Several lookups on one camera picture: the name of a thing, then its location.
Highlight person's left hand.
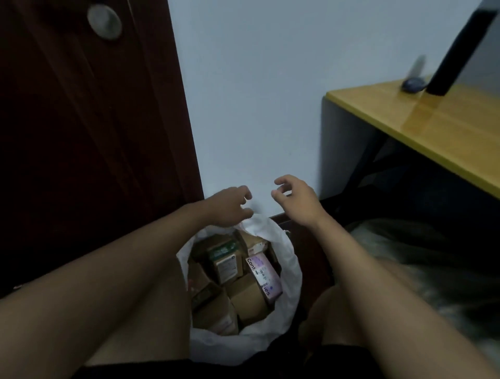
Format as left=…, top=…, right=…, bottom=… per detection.
left=203, top=185, right=255, bottom=229

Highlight person's right hand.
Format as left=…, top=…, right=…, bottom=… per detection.
left=270, top=174, right=329, bottom=230

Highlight white bag with red print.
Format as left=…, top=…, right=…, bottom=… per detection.
left=176, top=212, right=304, bottom=368

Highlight grey woven sack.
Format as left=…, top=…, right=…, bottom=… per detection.
left=345, top=218, right=500, bottom=352

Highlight person's right forearm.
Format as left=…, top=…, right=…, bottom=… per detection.
left=312, top=217, right=500, bottom=379

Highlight person's left forearm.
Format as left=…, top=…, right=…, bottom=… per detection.
left=0, top=203, right=211, bottom=379

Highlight person's right leg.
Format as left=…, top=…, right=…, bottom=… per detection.
left=298, top=287, right=370, bottom=352

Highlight person's leg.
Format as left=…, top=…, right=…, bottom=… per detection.
left=298, top=287, right=370, bottom=352
left=84, top=261, right=193, bottom=368

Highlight person's left leg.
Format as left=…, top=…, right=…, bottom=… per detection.
left=84, top=261, right=193, bottom=368

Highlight black metal desk leg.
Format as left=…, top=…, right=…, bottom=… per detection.
left=343, top=131, right=411, bottom=196

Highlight dark brown wooden door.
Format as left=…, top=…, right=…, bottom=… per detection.
left=129, top=0, right=205, bottom=208

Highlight yellow wooden desk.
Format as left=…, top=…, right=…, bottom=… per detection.
left=325, top=76, right=500, bottom=200

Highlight small dark round case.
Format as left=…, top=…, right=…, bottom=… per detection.
left=401, top=78, right=427, bottom=94

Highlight black shorts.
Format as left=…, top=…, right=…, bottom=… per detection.
left=74, top=343, right=385, bottom=379

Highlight black cylindrical bottle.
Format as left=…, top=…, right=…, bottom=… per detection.
left=426, top=7, right=500, bottom=96

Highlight silver thumb-turn lock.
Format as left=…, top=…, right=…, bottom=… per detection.
left=86, top=4, right=123, bottom=41

